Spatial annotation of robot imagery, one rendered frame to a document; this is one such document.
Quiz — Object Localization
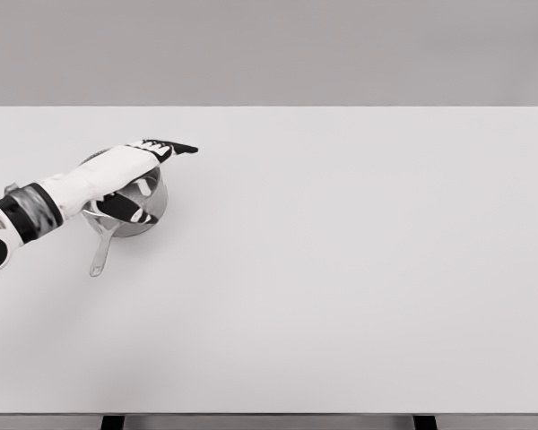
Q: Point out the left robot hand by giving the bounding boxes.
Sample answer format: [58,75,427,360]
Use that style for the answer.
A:
[74,139,199,225]

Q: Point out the silver pot with long handle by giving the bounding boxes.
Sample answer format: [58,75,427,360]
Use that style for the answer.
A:
[81,150,169,278]

